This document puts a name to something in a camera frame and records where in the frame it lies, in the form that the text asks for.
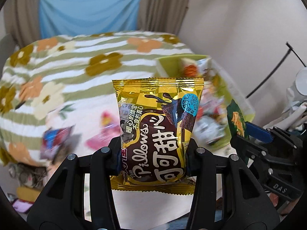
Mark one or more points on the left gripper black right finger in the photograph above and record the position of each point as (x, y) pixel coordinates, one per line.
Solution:
(227, 195)

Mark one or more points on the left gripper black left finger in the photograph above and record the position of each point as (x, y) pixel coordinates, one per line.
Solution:
(79, 195)

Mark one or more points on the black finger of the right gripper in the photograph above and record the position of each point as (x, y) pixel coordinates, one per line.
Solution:
(258, 133)

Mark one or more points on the gold cocoa pillows snack bag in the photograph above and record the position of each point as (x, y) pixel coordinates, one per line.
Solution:
(157, 117)

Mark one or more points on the dark green snack bag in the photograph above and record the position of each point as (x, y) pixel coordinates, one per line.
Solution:
(237, 124)

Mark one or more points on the green cardboard snack box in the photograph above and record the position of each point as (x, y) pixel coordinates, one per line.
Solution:
(211, 129)

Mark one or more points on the pink phone on floor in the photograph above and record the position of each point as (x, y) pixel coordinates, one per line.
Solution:
(22, 206)

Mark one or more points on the dark blue snack packet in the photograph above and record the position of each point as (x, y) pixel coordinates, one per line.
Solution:
(52, 141)

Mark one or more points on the pink snack packet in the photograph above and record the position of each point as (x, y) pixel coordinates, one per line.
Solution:
(109, 129)

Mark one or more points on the floral striped blanket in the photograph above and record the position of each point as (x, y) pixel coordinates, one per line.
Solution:
(66, 81)

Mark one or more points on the right beige curtain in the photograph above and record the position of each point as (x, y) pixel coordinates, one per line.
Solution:
(162, 15)

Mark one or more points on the beige curtain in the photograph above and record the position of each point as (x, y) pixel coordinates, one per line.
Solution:
(162, 15)
(21, 18)

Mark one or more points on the blue cloth over window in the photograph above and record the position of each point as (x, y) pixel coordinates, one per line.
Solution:
(86, 17)

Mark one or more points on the left beige curtain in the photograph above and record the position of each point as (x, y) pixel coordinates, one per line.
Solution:
(21, 18)

